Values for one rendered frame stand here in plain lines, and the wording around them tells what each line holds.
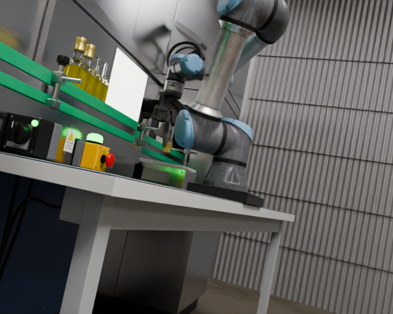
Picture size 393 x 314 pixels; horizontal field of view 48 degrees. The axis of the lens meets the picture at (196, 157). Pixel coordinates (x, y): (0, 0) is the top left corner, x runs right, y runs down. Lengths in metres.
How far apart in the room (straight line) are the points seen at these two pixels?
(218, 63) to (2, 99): 0.66
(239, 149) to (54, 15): 0.75
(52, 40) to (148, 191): 0.89
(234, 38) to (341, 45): 3.16
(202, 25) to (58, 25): 1.23
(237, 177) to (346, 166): 2.81
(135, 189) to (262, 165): 3.56
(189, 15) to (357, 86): 2.09
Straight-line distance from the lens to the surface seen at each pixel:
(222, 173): 1.41
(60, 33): 1.62
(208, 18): 2.67
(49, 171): 0.79
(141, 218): 0.90
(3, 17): 1.44
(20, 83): 1.04
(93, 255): 0.78
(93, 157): 1.20
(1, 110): 0.98
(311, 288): 4.19
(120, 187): 0.73
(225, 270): 4.36
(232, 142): 1.42
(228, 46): 1.37
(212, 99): 1.37
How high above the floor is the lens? 0.74
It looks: 5 degrees up
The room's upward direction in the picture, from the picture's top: 12 degrees clockwise
